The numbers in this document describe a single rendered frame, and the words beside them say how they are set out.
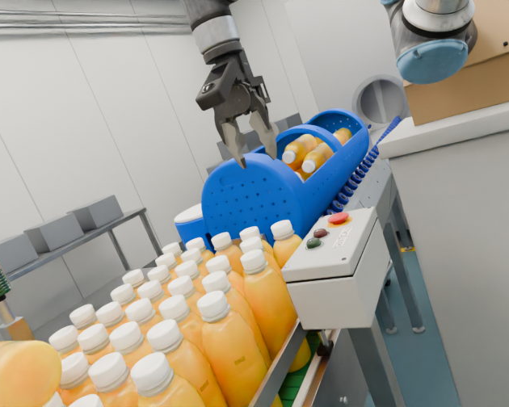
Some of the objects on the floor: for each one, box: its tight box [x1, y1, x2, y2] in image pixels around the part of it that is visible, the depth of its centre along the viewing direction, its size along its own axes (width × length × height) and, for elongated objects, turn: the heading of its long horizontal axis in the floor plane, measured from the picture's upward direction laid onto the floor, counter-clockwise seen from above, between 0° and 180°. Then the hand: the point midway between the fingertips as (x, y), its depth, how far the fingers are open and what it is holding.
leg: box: [377, 284, 398, 334], centre depth 197 cm, size 6×6×63 cm
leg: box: [383, 219, 425, 334], centre depth 190 cm, size 6×6×63 cm
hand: (255, 158), depth 69 cm, fingers open, 6 cm apart
